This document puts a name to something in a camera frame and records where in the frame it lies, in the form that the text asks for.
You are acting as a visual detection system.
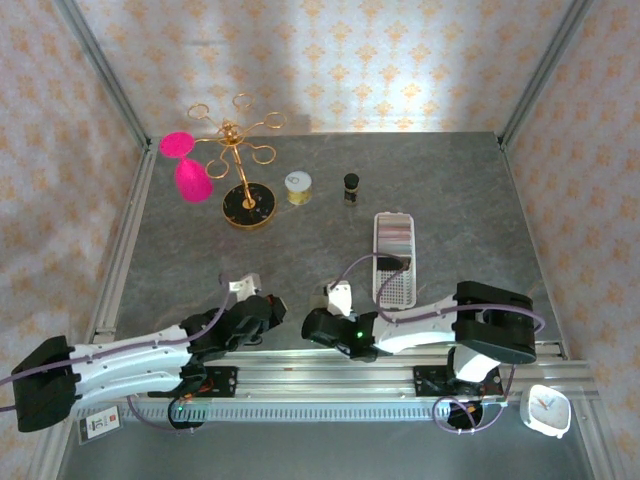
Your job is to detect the white slotted plastic basket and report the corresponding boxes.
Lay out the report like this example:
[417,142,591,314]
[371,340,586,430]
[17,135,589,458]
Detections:
[373,212,419,307]

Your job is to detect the stack of assorted cards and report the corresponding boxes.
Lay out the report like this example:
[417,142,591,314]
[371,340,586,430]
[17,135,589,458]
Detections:
[378,216,414,271]

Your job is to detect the gold tin with white lid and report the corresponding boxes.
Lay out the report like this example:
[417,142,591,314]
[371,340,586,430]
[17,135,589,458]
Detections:
[284,170,314,206]

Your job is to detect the small black capped bottle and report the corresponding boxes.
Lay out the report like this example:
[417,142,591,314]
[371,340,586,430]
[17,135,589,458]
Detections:
[342,172,361,207]

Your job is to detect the packaged label tag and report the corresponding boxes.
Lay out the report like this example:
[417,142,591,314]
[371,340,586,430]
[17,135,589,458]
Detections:
[77,405,123,445]

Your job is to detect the white square alarm clock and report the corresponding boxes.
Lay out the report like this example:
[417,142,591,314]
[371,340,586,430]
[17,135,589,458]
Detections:
[519,383,573,440]

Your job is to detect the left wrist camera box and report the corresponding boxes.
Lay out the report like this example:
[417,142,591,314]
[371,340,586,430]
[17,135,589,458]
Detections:
[227,272,264,301]

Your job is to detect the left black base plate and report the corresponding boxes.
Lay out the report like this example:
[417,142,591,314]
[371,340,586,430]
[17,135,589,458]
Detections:
[147,366,240,400]

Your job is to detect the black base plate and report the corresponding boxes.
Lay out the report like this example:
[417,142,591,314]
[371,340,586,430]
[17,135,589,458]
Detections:
[412,364,506,400]
[147,366,240,400]

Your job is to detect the aluminium mounting rail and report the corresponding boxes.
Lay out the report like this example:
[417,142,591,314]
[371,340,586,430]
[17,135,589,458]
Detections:
[52,347,599,404]

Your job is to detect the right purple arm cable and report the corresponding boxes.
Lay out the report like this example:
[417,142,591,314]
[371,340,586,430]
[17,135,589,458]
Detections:
[339,253,546,435]

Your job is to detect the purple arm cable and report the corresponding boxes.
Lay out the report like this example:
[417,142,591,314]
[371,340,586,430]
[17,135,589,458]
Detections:
[0,273,234,432]
[339,253,546,435]

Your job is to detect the grey slotted cable duct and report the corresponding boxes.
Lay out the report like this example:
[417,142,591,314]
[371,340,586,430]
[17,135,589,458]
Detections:
[122,402,509,423]

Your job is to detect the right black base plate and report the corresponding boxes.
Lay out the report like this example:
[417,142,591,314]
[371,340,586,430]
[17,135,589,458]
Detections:
[412,364,506,400]

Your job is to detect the gold wire glass rack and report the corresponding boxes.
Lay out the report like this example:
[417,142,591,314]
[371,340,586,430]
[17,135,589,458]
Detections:
[187,92,287,231]

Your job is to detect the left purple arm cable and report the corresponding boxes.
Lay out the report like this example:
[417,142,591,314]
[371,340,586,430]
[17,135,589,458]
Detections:
[0,273,234,432]

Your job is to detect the aluminium table side rail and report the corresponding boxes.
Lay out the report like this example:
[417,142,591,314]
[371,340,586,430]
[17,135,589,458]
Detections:
[82,147,159,346]

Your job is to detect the aluminium frame post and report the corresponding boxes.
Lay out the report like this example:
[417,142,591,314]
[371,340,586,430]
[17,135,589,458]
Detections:
[497,0,596,151]
[52,0,154,151]

